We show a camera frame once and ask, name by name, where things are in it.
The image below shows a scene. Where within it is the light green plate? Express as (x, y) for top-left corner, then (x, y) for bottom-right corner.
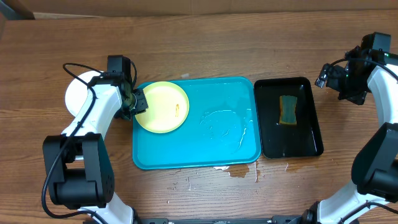
(136, 82), (190, 134)

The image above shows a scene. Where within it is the white plate front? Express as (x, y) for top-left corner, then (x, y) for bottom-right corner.
(65, 78), (90, 117)

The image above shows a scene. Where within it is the green and yellow sponge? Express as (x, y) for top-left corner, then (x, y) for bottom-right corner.
(279, 95), (297, 125)

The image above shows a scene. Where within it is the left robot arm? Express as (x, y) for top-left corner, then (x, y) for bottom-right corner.
(41, 55), (148, 223)

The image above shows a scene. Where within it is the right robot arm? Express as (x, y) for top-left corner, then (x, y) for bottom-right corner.
(291, 32), (397, 224)

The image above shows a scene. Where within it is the black rectangular water tray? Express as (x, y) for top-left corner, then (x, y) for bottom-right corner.
(254, 77), (324, 159)

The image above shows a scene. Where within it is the teal plastic tray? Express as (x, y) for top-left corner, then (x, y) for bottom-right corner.
(132, 77), (261, 170)

